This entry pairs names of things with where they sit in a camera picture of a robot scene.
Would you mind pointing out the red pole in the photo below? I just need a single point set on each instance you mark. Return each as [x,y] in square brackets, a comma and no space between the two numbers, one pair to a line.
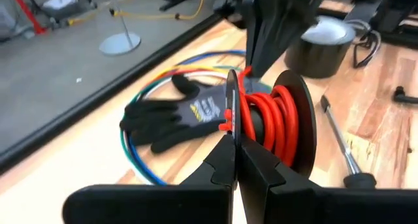
[27,13]

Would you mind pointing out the grey floor box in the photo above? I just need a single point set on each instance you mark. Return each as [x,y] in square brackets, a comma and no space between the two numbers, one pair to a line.
[62,2]

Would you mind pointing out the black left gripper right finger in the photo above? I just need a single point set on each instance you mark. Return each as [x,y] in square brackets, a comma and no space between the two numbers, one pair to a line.
[326,207]

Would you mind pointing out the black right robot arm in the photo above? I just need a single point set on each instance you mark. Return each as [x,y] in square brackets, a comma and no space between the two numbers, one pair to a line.
[392,8]

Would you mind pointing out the grey duct tape roll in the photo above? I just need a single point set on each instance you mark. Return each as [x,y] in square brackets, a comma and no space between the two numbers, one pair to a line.
[320,51]

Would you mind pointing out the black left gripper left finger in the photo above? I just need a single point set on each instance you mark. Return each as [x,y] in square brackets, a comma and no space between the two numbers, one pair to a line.
[147,204]

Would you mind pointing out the round grey floor stand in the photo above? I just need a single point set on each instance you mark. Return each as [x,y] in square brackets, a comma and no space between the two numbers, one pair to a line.
[120,43]

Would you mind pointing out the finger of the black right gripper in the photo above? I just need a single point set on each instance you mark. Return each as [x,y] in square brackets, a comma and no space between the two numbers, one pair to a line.
[254,31]
[284,25]

